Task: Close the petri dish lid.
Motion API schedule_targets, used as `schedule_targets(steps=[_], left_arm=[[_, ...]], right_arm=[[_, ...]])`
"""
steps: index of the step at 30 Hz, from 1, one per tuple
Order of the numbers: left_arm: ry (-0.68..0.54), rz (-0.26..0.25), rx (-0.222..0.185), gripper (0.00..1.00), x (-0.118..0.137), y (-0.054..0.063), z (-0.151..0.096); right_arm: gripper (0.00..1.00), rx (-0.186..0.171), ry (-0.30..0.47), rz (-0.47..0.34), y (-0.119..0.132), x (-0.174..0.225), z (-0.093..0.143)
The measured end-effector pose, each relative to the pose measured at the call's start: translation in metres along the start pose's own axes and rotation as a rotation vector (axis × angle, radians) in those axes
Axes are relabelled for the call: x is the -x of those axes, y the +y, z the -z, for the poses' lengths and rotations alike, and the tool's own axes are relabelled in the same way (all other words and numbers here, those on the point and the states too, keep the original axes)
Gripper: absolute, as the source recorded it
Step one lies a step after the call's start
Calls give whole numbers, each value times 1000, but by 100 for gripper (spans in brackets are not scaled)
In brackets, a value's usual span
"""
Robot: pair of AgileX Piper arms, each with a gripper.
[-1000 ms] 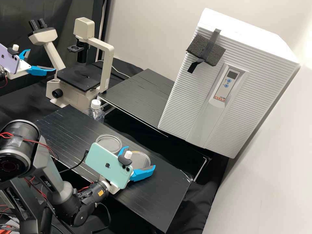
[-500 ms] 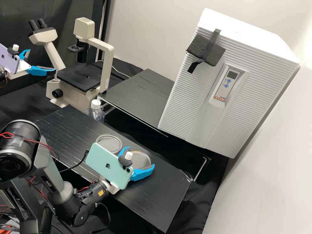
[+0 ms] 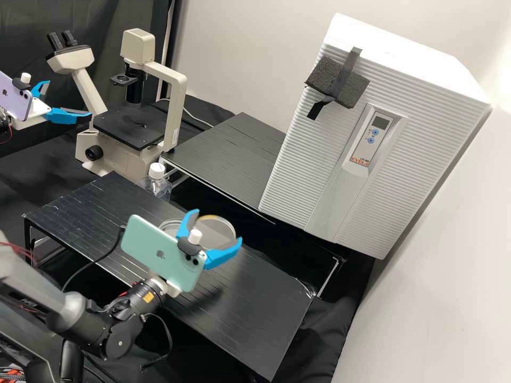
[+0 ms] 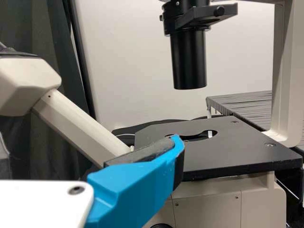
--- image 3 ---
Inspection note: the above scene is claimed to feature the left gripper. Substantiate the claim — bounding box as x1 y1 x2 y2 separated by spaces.
12 81 93 130

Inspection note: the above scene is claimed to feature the petri dish lid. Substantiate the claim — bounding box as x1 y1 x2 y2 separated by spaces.
194 214 237 251

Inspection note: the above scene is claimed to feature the petri dish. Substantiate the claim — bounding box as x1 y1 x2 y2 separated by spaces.
158 218 188 240

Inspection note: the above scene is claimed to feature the right wrist camera phone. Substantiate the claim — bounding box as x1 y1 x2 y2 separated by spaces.
121 214 209 294

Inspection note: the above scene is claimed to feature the black cable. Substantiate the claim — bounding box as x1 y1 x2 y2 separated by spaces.
60 224 128 294

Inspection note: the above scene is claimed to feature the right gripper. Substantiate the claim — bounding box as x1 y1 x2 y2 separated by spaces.
158 209 243 297

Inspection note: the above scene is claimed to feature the cream microscope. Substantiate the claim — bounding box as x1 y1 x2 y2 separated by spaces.
46 28 188 177

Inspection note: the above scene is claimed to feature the left wrist camera phone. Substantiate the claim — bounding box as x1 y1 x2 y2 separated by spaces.
0 71 36 121

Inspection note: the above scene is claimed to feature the wrist camera phone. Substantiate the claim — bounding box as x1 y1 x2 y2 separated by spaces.
121 214 209 294
0 71 36 121

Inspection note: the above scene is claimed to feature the white incubator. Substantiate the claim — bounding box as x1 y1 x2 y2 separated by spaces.
322 12 492 107

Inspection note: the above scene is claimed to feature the incubator door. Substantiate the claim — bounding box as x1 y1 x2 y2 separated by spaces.
258 38 492 261

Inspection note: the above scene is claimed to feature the black platform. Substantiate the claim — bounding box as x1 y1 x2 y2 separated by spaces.
159 112 348 301
22 172 315 382

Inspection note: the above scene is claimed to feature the white-capped bottle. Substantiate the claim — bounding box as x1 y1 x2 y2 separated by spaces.
144 163 173 203

